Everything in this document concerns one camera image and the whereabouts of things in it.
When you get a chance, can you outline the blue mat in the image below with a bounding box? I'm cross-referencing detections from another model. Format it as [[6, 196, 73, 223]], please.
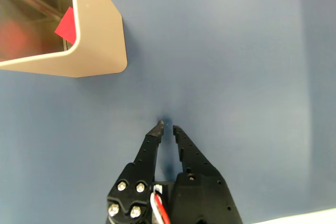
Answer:
[[0, 0, 336, 224]]

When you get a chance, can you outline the red cube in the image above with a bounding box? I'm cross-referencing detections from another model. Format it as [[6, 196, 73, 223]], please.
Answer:
[[54, 6, 77, 45]]

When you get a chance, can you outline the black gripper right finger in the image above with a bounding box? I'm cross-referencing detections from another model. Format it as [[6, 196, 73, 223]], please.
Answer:
[[170, 124, 244, 224]]

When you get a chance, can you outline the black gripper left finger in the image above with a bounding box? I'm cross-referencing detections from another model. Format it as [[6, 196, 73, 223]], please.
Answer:
[[106, 120, 165, 224]]

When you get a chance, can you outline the white red gripper servo cable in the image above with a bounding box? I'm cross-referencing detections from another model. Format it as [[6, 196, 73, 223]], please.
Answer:
[[150, 185, 171, 224]]

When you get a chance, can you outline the square metal tin container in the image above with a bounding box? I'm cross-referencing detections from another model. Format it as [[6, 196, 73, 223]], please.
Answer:
[[0, 0, 128, 78]]

